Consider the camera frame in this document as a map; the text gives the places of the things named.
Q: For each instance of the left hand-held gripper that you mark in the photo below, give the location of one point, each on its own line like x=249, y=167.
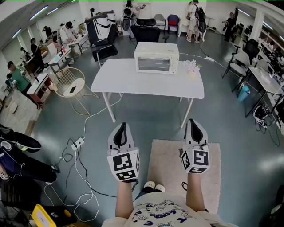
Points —
x=124, y=164

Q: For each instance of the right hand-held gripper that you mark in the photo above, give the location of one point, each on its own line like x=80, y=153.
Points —
x=197, y=159

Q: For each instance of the white glass oven door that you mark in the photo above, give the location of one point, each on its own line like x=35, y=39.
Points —
x=153, y=63

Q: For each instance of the person's right forearm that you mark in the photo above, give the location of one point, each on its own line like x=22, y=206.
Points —
x=195, y=192

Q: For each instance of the person's left forearm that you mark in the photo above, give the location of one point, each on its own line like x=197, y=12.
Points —
x=124, y=199

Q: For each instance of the white oven housing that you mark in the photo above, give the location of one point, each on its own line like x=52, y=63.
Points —
x=155, y=48

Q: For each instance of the beige rug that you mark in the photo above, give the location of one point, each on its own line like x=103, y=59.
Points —
x=168, y=164

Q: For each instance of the white power strip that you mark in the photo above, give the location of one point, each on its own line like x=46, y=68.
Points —
x=77, y=143
x=210, y=58

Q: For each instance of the white slipper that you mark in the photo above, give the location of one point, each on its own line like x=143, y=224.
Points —
x=160, y=188
x=149, y=185

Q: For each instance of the dark trousers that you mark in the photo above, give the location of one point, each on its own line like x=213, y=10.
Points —
x=144, y=191

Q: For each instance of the white table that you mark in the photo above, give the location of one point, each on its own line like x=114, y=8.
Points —
x=133, y=82

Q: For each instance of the teal bag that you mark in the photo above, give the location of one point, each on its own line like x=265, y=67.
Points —
x=243, y=93

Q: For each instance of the pink flowers in cream pot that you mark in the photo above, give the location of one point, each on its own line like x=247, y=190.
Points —
x=192, y=67

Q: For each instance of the black phone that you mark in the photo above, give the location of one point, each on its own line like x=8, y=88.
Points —
x=72, y=90

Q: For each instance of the cream printed shirt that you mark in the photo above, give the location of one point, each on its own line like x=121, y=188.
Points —
x=159, y=215

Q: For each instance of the marble top desk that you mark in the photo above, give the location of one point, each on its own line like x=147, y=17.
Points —
x=264, y=79

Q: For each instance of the black cantilever chair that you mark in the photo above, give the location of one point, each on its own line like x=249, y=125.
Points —
x=106, y=51

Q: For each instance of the black round tub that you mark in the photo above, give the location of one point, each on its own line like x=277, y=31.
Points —
x=22, y=139

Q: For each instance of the white top red cabinet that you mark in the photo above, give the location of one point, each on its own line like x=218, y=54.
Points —
x=37, y=85

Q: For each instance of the small white desk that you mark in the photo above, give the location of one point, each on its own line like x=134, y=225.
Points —
x=58, y=58

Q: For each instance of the long white desk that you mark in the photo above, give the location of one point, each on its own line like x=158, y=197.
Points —
x=77, y=41

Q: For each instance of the black office chair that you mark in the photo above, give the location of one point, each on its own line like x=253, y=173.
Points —
x=145, y=33

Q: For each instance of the yellow and black toolbox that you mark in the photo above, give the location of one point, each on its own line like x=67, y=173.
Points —
x=41, y=216

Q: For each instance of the black and white machine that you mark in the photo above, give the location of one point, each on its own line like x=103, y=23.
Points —
x=99, y=26

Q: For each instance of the blue chair red cushion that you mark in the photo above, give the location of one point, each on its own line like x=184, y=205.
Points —
x=173, y=21

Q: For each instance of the grey seat black frame chair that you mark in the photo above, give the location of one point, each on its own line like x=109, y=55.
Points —
x=240, y=61

